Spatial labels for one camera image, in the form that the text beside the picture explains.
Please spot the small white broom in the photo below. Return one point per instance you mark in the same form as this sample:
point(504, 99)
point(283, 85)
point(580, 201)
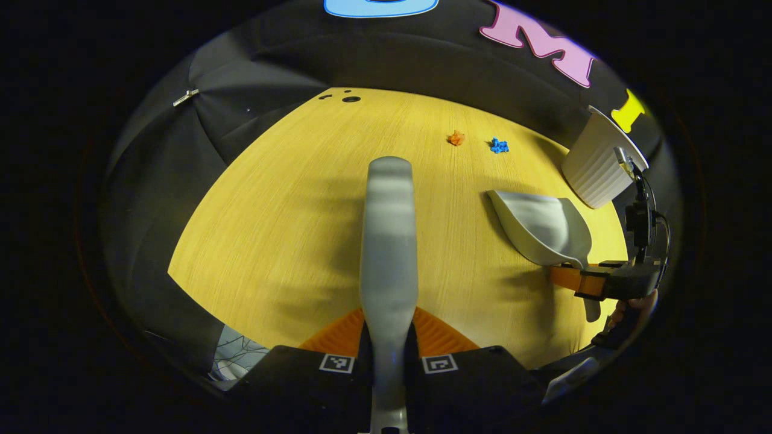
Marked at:
point(389, 253)

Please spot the blue paper scrap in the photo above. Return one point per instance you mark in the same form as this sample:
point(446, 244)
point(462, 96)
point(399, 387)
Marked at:
point(499, 145)

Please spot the white dustpan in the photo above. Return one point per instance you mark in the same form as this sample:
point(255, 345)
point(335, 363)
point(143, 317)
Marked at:
point(540, 226)

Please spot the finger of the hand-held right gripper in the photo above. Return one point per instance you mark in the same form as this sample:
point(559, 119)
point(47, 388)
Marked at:
point(570, 278)

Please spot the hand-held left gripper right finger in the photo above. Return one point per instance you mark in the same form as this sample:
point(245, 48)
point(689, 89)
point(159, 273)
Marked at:
point(470, 386)

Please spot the orange paper scrap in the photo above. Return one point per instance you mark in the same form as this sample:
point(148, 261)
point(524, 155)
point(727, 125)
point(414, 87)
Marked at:
point(456, 138)

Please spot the black backdrop cloth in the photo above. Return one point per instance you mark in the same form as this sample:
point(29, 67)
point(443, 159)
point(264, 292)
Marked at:
point(241, 84)

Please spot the silver cloth clip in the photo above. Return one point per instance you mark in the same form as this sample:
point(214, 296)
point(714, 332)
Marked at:
point(186, 97)

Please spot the wooden desktop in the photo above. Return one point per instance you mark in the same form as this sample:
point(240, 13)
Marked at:
point(277, 229)

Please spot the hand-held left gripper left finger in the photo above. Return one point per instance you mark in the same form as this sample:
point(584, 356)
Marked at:
point(301, 380)

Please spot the white ribbed garbage bin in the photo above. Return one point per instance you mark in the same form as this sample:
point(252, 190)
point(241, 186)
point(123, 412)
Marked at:
point(594, 166)

